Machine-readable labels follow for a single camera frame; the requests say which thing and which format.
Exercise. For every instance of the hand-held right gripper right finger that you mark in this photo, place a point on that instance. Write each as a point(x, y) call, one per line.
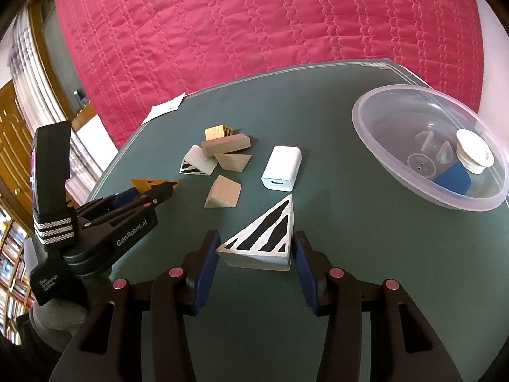
point(306, 274)

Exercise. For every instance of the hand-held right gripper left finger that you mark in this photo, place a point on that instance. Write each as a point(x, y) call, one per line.
point(206, 270)

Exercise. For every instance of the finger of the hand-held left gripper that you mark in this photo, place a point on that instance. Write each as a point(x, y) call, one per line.
point(126, 195)
point(161, 194)

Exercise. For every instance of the yellow striped triangular block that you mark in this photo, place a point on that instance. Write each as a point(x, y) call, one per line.
point(145, 184)

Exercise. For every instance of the small zebra-striped triangular block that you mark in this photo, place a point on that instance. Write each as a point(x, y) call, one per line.
point(195, 157)

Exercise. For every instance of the large zebra-striped triangular block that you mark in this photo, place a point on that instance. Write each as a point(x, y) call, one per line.
point(266, 234)

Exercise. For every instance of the wooden wedge block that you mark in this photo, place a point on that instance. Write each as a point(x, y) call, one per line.
point(222, 191)

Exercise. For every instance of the wooden triangular prism block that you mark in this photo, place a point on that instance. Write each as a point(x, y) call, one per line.
point(232, 162)

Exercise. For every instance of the white charger adapter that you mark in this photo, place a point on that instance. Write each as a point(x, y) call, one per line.
point(280, 167)

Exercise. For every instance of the clear plastic bowl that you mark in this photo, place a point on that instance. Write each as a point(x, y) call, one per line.
point(381, 127)

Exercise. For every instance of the person's left hand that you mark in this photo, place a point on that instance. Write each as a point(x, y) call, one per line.
point(55, 318)

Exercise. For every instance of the wooden door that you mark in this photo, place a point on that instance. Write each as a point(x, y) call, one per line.
point(16, 139)

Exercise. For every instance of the white bedside cabinet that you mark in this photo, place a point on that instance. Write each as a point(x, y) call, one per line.
point(93, 135)

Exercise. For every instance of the wooden rectangular block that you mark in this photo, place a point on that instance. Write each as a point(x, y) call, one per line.
point(226, 145)

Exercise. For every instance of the tiger-striped wooden cube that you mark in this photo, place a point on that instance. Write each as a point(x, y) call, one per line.
point(214, 132)

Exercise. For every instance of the bookshelf with books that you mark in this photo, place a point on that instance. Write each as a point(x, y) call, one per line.
point(12, 246)

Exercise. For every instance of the white paper card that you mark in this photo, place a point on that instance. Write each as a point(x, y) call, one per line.
point(165, 108)

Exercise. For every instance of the white curtain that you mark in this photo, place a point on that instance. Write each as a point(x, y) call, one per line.
point(28, 59)

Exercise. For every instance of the blue block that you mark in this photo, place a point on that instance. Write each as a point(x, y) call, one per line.
point(453, 179)

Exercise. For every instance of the red quilted blanket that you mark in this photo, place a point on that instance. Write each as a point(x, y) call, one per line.
point(238, 20)

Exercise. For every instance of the white round lid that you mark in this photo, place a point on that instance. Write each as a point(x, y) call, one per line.
point(473, 145)

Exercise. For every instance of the wooden window frame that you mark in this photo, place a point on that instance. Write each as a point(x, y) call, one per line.
point(39, 28)

